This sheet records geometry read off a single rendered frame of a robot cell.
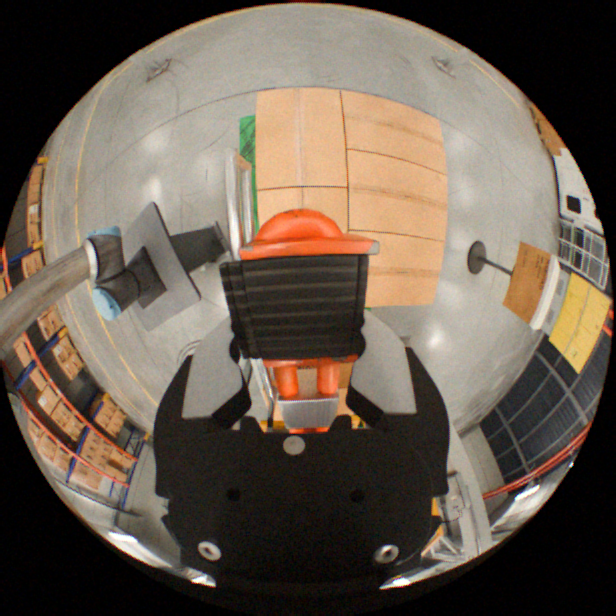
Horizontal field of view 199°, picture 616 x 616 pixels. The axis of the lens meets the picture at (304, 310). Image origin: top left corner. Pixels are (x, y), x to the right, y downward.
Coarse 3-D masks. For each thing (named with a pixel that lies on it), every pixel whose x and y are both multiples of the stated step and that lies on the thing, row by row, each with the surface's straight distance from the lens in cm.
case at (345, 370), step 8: (304, 368) 77; (312, 368) 77; (344, 368) 79; (344, 376) 76; (272, 384) 73; (344, 384) 73; (264, 392) 73; (344, 392) 74; (344, 400) 79; (344, 408) 86; (280, 416) 89
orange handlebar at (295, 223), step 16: (272, 224) 11; (288, 224) 10; (304, 224) 10; (320, 224) 10; (336, 224) 11; (256, 240) 11; (272, 368) 16; (288, 368) 15; (320, 368) 16; (336, 368) 16; (288, 384) 17; (320, 384) 17; (336, 384) 18
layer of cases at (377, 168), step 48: (288, 96) 107; (336, 96) 109; (288, 144) 90; (336, 144) 91; (384, 144) 100; (432, 144) 121; (288, 192) 83; (336, 192) 84; (384, 192) 92; (432, 192) 109; (384, 240) 91; (432, 240) 108; (384, 288) 98; (432, 288) 117
